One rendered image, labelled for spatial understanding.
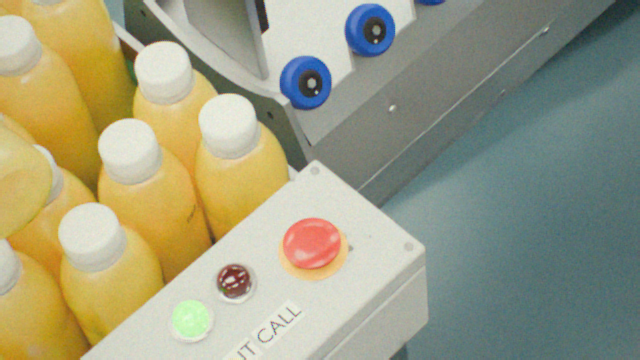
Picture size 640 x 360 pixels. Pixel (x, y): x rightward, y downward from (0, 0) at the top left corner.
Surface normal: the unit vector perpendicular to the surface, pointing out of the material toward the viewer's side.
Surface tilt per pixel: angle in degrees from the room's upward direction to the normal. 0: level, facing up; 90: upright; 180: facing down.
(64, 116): 90
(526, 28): 70
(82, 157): 90
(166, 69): 0
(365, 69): 52
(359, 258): 0
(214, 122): 0
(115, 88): 90
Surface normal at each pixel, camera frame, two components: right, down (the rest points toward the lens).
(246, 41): -0.72, 0.62
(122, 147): -0.11, -0.55
